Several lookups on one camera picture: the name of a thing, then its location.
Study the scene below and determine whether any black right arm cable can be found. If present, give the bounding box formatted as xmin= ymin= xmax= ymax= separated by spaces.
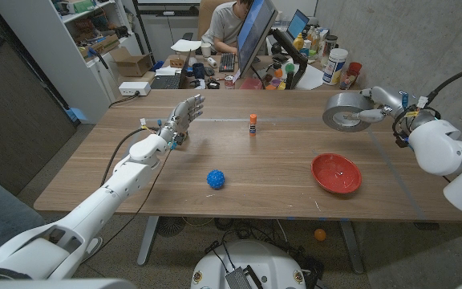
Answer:
xmin=427 ymin=62 xmax=462 ymax=106

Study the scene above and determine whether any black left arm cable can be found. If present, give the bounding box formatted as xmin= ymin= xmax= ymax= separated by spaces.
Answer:
xmin=100 ymin=127 xmax=162 ymax=188

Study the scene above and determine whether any blue spiky ball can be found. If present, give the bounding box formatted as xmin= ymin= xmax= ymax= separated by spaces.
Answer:
xmin=206 ymin=169 xmax=226 ymax=190

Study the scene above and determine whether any black keyboard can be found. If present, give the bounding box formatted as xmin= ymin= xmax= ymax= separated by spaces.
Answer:
xmin=218 ymin=52 xmax=237 ymax=74

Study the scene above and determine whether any black floor fan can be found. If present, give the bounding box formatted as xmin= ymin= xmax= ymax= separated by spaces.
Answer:
xmin=156 ymin=216 xmax=187 ymax=238

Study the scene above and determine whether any dark blue mug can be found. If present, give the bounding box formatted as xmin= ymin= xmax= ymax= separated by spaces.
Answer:
xmin=192 ymin=62 xmax=207 ymax=80

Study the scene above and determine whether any white power box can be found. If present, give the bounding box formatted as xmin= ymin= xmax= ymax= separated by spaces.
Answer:
xmin=118 ymin=81 xmax=152 ymax=97

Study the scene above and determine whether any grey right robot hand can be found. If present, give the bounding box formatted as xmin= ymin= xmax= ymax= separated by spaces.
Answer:
xmin=345 ymin=86 xmax=436 ymax=136

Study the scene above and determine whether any printed cardboard box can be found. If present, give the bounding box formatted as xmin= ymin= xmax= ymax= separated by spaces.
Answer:
xmin=79 ymin=34 xmax=120 ymax=59

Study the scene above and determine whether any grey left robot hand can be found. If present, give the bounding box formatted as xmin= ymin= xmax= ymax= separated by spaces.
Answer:
xmin=159 ymin=94 xmax=206 ymax=148

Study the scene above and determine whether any small laptop with blue screen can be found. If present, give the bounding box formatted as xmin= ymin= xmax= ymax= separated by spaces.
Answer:
xmin=286 ymin=9 xmax=310 ymax=41

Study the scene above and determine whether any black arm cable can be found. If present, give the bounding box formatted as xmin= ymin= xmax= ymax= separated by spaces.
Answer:
xmin=427 ymin=62 xmax=462 ymax=106
xmin=100 ymin=127 xmax=162 ymax=188

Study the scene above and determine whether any grey power brick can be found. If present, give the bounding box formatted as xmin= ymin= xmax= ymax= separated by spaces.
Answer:
xmin=225 ymin=267 xmax=254 ymax=289

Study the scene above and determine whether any grey table leg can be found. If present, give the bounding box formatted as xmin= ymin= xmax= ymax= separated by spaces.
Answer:
xmin=136 ymin=215 xmax=160 ymax=267
xmin=338 ymin=219 xmax=365 ymax=275

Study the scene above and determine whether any brown office chair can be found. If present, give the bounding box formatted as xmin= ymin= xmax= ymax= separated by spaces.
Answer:
xmin=197 ymin=0 xmax=232 ymax=41

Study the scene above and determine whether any white shelf unit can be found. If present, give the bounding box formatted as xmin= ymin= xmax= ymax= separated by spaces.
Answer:
xmin=0 ymin=0 xmax=144 ymax=124

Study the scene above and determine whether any white canister with blue label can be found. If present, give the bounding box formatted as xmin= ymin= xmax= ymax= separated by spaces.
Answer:
xmin=322 ymin=47 xmax=349 ymax=86

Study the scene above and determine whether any large tilted monitor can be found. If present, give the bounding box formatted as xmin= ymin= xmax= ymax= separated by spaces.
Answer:
xmin=237 ymin=0 xmax=279 ymax=79

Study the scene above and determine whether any open cardboard box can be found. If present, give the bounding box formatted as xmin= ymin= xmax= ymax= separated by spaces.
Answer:
xmin=109 ymin=47 xmax=154 ymax=78

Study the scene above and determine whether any red bowl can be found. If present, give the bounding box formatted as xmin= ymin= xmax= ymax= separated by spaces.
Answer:
xmin=310 ymin=153 xmax=363 ymax=195

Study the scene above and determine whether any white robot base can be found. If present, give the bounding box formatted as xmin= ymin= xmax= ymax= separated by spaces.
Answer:
xmin=190 ymin=239 xmax=307 ymax=289

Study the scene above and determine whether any black laptop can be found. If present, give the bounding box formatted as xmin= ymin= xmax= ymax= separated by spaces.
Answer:
xmin=149 ymin=50 xmax=192 ymax=90

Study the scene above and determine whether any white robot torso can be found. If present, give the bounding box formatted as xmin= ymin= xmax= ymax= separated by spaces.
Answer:
xmin=0 ymin=278 xmax=138 ymax=289

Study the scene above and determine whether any grey duct tape roll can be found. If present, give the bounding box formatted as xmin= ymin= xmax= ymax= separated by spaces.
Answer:
xmin=322 ymin=92 xmax=375 ymax=133

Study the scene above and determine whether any seated person in grey shirt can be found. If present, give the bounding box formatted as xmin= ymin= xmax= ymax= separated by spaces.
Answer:
xmin=201 ymin=0 xmax=254 ymax=55

